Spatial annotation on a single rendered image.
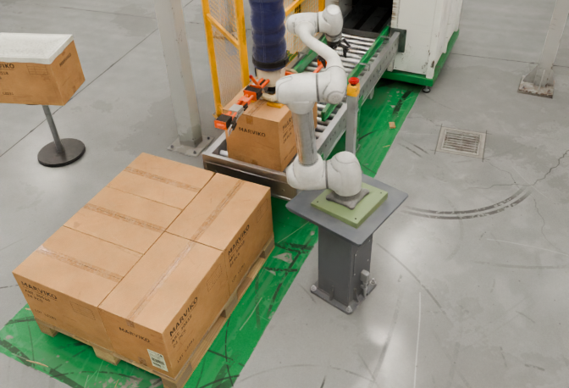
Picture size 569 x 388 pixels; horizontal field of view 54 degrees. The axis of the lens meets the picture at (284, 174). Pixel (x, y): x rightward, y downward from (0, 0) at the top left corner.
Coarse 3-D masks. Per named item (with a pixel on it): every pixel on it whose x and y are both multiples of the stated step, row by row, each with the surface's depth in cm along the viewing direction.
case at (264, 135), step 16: (240, 96) 364; (224, 112) 354; (256, 112) 348; (272, 112) 348; (288, 112) 348; (240, 128) 356; (256, 128) 350; (272, 128) 344; (288, 128) 355; (240, 144) 364; (256, 144) 358; (272, 144) 352; (288, 144) 362; (240, 160) 373; (256, 160) 367; (272, 160) 360; (288, 160) 369
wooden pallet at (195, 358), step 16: (272, 240) 380; (256, 272) 368; (240, 288) 357; (224, 304) 333; (224, 320) 338; (208, 336) 330; (96, 352) 321; (112, 352) 312; (192, 352) 308; (144, 368) 304; (192, 368) 314; (176, 384) 298
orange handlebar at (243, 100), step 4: (320, 64) 364; (320, 68) 362; (288, 72) 358; (316, 72) 357; (260, 80) 351; (268, 80) 352; (264, 84) 348; (244, 96) 337; (252, 96) 337; (240, 100) 332; (244, 100) 332; (248, 100) 332; (240, 104) 334; (244, 104) 329; (248, 104) 333; (228, 112) 323
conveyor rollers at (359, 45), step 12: (348, 36) 523; (360, 36) 519; (336, 48) 505; (360, 48) 504; (312, 60) 491; (348, 60) 486; (372, 60) 486; (312, 72) 469; (348, 72) 472; (336, 108) 423
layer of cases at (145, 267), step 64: (128, 192) 355; (192, 192) 353; (256, 192) 350; (64, 256) 313; (128, 256) 311; (192, 256) 310; (256, 256) 360; (64, 320) 313; (128, 320) 278; (192, 320) 298
